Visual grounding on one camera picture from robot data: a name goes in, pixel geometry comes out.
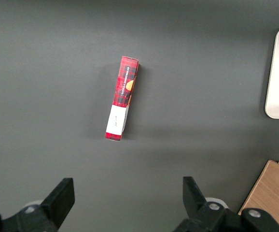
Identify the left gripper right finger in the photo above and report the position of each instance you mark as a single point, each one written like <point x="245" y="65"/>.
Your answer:
<point x="197" y="205"/>

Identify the wooden drawer cabinet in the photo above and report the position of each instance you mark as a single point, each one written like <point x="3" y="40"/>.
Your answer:
<point x="274" y="193"/>

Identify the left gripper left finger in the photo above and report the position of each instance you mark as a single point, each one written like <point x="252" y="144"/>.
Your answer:
<point x="57" y="203"/>

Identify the red plaid cookie box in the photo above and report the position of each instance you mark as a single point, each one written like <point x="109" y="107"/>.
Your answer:
<point x="123" y="96"/>

